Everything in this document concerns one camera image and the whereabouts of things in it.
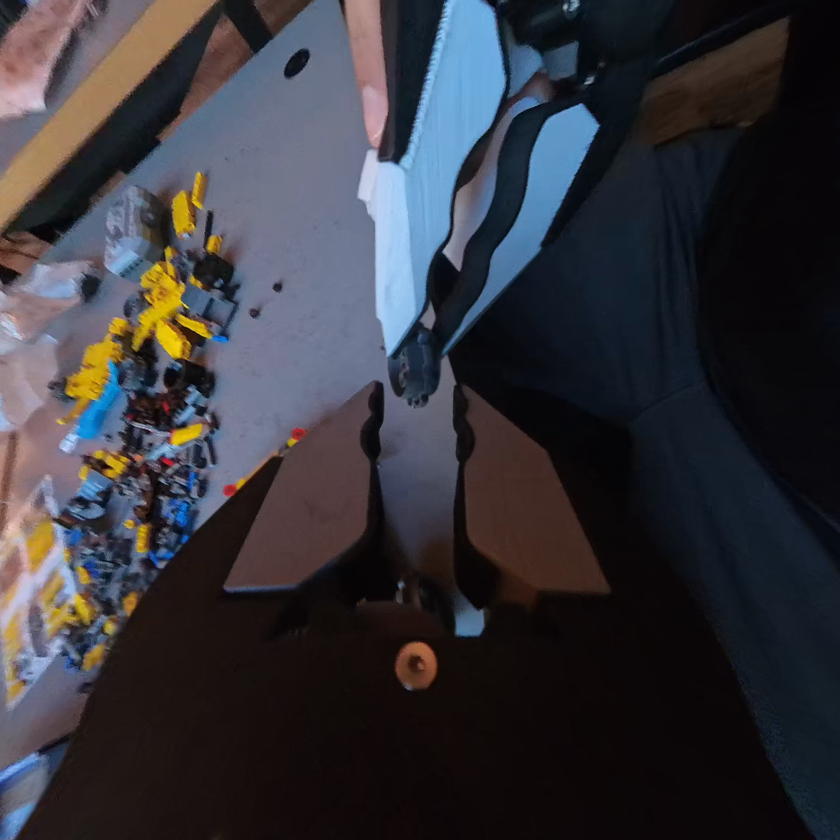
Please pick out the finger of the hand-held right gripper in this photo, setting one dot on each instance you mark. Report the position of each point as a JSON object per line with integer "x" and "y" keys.
{"x": 564, "y": 164}
{"x": 433, "y": 197}

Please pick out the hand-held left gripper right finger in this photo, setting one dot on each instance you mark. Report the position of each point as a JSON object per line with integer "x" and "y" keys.
{"x": 525, "y": 518}

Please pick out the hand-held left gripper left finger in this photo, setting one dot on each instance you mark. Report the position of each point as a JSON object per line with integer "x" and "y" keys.
{"x": 308, "y": 518}

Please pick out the grey toy wheel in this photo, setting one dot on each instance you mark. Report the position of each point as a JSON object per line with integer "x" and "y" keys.
{"x": 413, "y": 371}

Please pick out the person's right hand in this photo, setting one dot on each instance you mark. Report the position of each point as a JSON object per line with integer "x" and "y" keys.
{"x": 364, "y": 65}

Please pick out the pile of dark brick pieces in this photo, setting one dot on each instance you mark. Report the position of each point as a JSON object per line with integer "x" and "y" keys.
{"x": 151, "y": 472}

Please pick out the light blue brick separator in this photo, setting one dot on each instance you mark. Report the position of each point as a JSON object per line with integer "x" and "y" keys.
{"x": 98, "y": 410}

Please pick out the person's black top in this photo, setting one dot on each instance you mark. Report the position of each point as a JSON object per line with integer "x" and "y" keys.
{"x": 787, "y": 262}

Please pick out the yellow printed leaflet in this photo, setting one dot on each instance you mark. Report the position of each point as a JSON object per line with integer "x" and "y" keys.
{"x": 33, "y": 571}

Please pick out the crumpled clear plastic bags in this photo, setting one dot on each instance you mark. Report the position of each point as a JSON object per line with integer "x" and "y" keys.
{"x": 46, "y": 289}

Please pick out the wooden table with black frame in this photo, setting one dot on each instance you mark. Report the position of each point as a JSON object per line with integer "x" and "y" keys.
{"x": 85, "y": 111}

